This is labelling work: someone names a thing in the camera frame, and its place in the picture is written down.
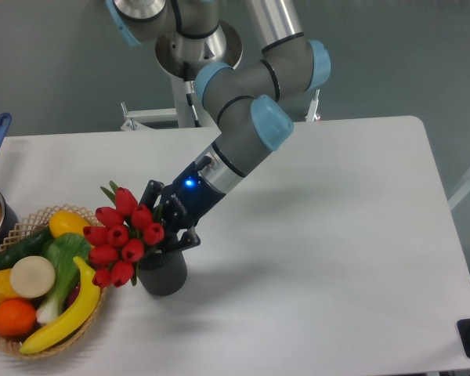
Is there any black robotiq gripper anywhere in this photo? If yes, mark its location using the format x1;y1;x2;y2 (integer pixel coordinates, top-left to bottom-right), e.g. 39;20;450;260
139;162;226;254

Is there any red tulip bouquet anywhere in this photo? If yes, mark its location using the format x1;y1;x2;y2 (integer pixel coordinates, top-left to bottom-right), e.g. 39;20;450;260
83;181;165;288

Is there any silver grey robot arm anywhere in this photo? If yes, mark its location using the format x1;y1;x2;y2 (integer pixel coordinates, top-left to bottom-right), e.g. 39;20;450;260
106;1;331;253

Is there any dark grey ribbed vase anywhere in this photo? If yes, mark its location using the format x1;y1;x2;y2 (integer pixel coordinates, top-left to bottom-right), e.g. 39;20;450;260
137;251;187;297

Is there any yellow banana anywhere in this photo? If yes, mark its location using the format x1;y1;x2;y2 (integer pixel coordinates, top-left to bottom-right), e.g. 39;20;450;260
20;256;101;355

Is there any green bok choy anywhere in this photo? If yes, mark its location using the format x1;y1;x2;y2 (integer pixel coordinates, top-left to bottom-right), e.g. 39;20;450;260
37;233;91;326

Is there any green cucumber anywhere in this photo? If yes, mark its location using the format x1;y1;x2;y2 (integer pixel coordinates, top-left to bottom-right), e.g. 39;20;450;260
0;227;53;270

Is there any woven wicker basket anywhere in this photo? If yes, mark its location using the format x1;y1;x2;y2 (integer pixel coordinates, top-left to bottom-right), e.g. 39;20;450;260
0;204;106;360

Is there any beige round wooden disc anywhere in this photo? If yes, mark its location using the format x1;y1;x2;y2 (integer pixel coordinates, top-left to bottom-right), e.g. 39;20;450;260
9;255;56;298

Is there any orange fruit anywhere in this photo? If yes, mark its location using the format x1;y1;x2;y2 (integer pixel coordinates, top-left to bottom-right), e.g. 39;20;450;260
0;298;37;337

